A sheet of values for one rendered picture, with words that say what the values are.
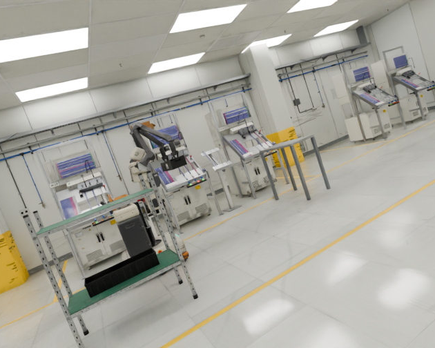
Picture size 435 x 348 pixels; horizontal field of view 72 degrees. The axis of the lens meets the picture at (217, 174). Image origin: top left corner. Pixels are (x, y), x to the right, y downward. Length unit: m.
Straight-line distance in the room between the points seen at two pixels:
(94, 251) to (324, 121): 6.83
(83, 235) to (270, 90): 5.13
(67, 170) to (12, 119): 2.06
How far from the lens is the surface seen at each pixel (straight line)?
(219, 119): 5.79
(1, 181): 6.62
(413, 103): 9.13
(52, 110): 6.68
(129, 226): 3.32
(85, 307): 2.50
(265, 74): 7.59
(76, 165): 4.98
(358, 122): 7.88
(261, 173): 5.69
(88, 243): 4.89
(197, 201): 5.13
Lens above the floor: 1.13
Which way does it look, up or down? 6 degrees down
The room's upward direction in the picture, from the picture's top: 19 degrees counter-clockwise
